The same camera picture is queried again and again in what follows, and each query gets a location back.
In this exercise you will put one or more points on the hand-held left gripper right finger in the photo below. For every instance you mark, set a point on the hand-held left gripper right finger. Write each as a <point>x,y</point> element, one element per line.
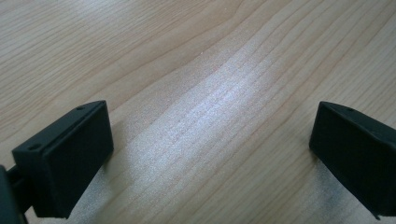
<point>351,155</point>

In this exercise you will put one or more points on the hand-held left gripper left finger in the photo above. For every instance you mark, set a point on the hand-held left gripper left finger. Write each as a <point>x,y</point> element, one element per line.
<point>62,155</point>

